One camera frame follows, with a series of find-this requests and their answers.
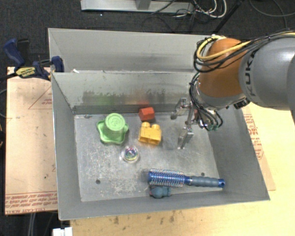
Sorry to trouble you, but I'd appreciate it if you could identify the blue round hairbrush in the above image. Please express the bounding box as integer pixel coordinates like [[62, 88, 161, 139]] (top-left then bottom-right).
[[147, 169, 226, 188]]

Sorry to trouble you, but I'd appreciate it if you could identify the brown cardboard board red print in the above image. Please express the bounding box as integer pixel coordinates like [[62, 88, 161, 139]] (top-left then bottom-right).
[[4, 66, 276, 216]]

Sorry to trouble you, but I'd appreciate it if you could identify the red-brown small block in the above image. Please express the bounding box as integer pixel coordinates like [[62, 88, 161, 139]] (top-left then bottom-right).
[[138, 107, 155, 122]]

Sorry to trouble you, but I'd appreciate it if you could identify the blue-grey toy animal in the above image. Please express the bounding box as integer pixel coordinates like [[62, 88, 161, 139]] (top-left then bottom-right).
[[149, 185, 173, 199]]

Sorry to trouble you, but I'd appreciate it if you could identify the black cylinder on white bracket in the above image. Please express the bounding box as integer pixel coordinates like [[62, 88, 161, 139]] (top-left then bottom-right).
[[233, 98, 250, 109]]

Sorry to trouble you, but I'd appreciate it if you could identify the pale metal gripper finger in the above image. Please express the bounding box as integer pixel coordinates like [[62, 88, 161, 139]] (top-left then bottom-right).
[[171, 97, 188, 119], [177, 127, 194, 149]]

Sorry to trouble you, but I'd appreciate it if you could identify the grey metal bin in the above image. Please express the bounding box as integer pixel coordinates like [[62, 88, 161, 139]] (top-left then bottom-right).
[[48, 28, 271, 221]]

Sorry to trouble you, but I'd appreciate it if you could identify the yellow toy brick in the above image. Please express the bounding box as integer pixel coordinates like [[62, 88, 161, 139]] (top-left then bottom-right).
[[138, 121, 162, 146]]

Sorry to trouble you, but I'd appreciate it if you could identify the green flower-rimmed cup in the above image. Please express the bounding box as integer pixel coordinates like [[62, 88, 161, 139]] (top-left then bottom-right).
[[96, 113, 130, 145]]

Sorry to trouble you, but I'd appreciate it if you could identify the clear glass ball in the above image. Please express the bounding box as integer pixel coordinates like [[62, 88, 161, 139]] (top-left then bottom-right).
[[120, 145, 140, 164]]

